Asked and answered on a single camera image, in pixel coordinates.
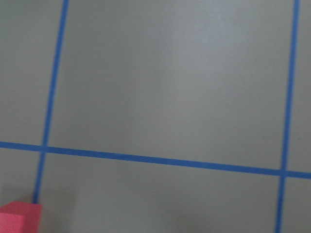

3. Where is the red block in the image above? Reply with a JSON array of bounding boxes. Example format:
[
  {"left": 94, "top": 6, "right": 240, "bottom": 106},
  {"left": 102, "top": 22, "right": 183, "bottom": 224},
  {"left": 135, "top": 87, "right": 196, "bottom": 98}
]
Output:
[{"left": 0, "top": 201, "right": 42, "bottom": 233}]

